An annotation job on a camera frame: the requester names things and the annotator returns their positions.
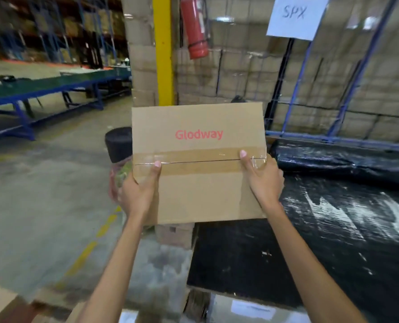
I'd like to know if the person's left hand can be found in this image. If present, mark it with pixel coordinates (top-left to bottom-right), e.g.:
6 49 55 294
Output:
116 160 163 227

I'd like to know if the person's right hand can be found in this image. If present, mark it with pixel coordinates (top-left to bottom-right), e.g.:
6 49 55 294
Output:
239 149 286 213

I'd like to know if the cardboard box with red print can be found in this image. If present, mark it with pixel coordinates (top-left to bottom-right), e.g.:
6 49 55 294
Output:
131 102 268 227

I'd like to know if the person's left forearm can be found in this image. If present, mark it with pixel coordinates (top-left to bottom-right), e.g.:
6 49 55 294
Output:
75 214 153 323

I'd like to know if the person's right forearm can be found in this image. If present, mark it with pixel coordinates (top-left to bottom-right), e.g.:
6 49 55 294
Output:
263 201 371 323

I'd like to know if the green plastic bag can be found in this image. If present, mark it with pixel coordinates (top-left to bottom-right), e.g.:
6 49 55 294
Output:
114 160 134 189

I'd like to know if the black mesh roll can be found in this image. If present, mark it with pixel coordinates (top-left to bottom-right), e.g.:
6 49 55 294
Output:
104 127 134 164

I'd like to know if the large white paper sticker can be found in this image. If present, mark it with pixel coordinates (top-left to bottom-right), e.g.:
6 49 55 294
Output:
230 300 277 321

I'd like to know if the yellow steel column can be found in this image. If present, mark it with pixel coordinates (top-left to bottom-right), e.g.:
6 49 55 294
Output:
151 0 176 107

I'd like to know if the white paper sign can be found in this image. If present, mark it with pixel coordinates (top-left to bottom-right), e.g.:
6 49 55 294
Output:
266 0 331 41

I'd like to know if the red fire extinguisher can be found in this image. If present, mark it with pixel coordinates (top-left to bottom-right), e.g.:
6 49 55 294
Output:
179 0 210 60

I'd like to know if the warehouse shelving with goods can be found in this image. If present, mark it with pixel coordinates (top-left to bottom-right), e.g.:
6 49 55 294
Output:
0 0 128 70

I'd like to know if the wall of wrapped stacked cartons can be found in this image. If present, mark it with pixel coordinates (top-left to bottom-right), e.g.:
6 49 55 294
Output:
121 0 399 145

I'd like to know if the blue frame green table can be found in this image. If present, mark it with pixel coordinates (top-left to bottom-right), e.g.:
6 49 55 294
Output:
0 66 133 144

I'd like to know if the blue metal cage frame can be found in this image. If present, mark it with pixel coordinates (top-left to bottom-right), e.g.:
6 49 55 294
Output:
264 0 399 149

